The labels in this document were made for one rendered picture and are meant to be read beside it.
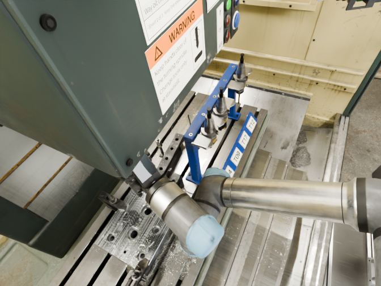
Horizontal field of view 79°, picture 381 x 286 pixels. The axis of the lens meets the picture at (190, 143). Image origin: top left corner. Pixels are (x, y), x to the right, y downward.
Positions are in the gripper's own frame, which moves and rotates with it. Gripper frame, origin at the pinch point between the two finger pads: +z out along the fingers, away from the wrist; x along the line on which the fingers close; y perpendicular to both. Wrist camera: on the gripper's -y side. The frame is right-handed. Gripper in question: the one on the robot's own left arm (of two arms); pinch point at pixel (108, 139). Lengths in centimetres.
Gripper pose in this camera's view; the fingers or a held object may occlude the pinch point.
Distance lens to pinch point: 62.1
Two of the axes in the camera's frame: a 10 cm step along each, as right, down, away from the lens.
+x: 7.0, -6.1, 3.8
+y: 0.6, 5.8, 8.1
